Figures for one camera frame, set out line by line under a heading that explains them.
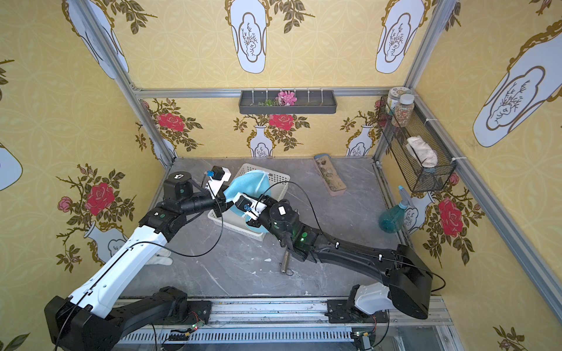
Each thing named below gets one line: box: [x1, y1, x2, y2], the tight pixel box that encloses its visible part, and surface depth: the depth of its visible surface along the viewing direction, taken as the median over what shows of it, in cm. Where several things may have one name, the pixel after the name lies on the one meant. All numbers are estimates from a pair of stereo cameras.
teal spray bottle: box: [378, 185, 415, 234], surface depth 96 cm
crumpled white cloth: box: [405, 135, 439, 168], surface depth 70 cm
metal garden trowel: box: [281, 249, 291, 273], surface depth 85 cm
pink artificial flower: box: [275, 90, 298, 107], surface depth 90 cm
